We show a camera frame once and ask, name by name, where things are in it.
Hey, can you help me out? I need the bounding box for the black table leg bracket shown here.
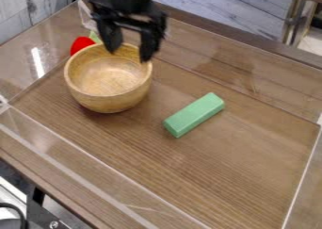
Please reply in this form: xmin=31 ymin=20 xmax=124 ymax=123
xmin=27 ymin=187 xmax=71 ymax=229

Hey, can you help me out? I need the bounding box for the metal table leg background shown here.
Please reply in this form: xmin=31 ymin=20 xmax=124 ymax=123
xmin=282 ymin=0 xmax=318 ymax=47

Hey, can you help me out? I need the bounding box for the black cable on floor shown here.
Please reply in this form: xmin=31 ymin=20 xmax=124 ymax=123
xmin=0 ymin=203 xmax=31 ymax=229

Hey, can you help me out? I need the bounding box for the green rectangular foam stick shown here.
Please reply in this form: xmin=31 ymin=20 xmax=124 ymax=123
xmin=162 ymin=92 xmax=226 ymax=139

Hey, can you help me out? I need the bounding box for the red plush strawberry toy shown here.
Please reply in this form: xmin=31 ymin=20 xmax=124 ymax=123
xmin=70 ymin=31 xmax=102 ymax=55

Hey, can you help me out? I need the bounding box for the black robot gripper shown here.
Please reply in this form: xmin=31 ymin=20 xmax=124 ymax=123
xmin=96 ymin=0 xmax=167 ymax=62

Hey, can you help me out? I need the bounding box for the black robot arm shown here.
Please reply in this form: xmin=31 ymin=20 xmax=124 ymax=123
xmin=90 ymin=0 xmax=167 ymax=62

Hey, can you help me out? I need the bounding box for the light brown wooden bowl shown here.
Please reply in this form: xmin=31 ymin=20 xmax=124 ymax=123
xmin=64 ymin=43 xmax=152 ymax=113

